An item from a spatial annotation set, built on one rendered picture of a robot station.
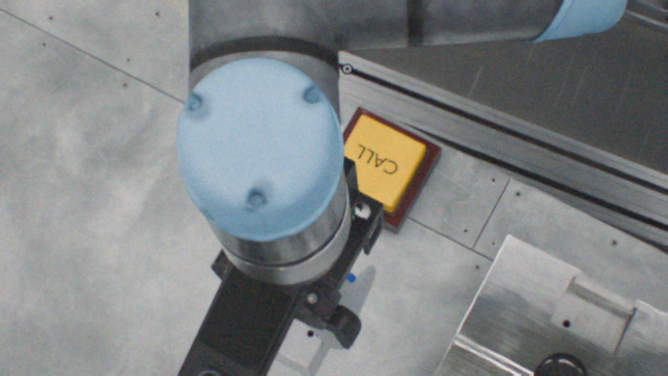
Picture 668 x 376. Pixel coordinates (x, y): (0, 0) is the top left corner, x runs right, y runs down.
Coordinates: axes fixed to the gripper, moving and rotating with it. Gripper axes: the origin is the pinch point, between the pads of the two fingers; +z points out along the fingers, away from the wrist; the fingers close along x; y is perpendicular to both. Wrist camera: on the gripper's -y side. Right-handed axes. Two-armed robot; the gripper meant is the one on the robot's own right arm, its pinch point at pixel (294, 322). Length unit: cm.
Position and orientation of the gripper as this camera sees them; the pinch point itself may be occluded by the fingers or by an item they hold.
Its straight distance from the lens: 93.1
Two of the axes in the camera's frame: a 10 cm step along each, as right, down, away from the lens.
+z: 0.5, 2.9, 9.6
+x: -8.7, -4.5, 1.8
